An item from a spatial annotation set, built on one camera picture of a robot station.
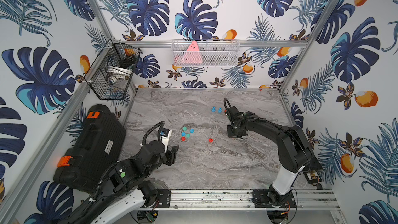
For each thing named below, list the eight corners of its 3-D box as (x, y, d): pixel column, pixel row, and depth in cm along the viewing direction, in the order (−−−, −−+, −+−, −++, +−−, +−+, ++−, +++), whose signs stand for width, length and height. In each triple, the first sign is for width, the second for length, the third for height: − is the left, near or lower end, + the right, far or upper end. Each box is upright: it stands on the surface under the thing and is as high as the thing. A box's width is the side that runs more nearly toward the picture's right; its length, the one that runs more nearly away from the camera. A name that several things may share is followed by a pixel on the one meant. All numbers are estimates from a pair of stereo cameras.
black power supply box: (307, 183, 81) (311, 181, 78) (302, 171, 85) (306, 169, 82) (319, 183, 81) (324, 181, 78) (314, 171, 85) (318, 169, 82)
